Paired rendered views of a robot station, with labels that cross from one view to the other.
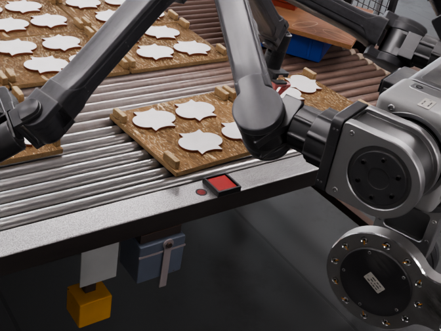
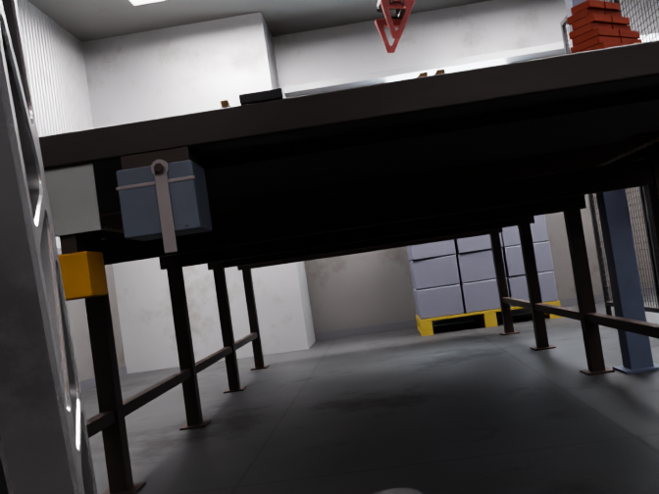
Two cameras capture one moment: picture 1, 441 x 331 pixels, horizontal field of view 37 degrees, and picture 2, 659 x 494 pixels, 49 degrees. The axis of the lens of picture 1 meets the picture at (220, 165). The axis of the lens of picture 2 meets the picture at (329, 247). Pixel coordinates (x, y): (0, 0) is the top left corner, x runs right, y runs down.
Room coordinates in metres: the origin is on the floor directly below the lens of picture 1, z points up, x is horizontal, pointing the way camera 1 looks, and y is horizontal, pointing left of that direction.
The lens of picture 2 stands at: (0.62, -0.94, 0.59)
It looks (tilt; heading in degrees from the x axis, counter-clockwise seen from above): 2 degrees up; 43
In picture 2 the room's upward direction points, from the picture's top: 8 degrees counter-clockwise
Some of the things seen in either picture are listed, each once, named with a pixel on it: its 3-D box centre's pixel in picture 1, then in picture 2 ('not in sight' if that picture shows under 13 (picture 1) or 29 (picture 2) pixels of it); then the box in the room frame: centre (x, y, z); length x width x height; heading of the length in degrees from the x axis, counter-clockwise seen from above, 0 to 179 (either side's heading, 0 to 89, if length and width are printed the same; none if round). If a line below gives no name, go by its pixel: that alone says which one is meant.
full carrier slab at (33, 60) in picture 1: (52, 54); not in sight; (2.08, 0.63, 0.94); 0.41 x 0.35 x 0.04; 129
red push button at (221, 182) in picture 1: (221, 184); not in sight; (1.49, -0.01, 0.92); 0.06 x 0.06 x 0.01; 40
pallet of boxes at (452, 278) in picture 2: not in sight; (475, 259); (6.10, 2.44, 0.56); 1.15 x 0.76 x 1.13; 129
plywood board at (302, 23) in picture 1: (304, 12); not in sight; (2.72, -0.23, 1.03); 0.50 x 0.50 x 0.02; 75
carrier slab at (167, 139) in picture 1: (197, 129); not in sight; (1.76, 0.09, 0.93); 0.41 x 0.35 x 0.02; 134
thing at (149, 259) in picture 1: (152, 251); (165, 204); (1.36, 0.14, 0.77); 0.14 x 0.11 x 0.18; 130
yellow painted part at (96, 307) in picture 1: (90, 279); (68, 233); (1.24, 0.27, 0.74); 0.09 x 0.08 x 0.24; 130
